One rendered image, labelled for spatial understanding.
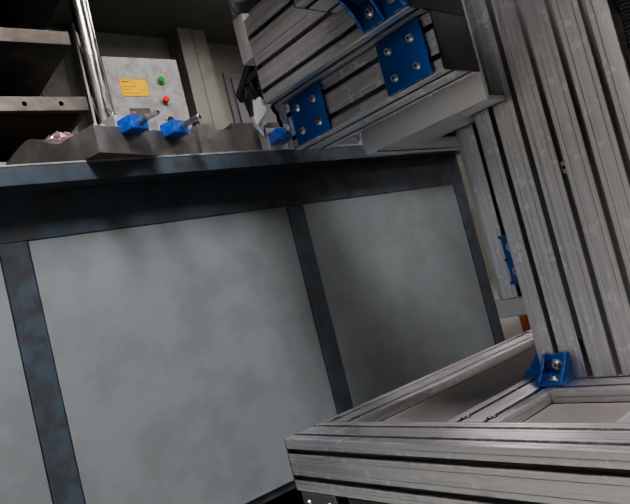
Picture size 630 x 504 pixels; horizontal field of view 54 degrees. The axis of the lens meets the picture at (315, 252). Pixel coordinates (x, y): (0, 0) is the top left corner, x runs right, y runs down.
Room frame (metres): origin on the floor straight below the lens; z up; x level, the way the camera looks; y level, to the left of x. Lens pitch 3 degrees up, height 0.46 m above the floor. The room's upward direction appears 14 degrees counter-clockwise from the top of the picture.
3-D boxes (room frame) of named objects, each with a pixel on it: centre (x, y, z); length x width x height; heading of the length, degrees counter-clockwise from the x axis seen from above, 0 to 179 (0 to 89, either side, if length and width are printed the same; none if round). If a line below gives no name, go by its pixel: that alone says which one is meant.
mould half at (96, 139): (1.36, 0.47, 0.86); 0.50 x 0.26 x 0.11; 56
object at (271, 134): (1.40, 0.01, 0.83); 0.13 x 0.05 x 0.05; 32
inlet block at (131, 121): (1.17, 0.27, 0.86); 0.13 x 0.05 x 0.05; 56
